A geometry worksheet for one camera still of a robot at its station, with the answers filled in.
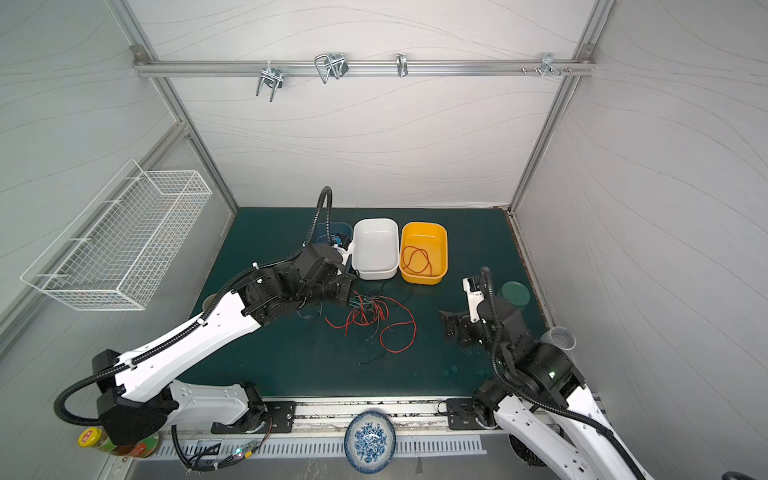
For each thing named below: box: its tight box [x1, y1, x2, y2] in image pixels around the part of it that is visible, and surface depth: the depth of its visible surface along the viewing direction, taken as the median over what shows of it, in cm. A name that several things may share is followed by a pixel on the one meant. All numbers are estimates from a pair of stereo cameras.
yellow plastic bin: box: [399, 222, 449, 285], surface depth 109 cm
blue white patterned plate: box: [344, 410, 397, 474], surface depth 70 cm
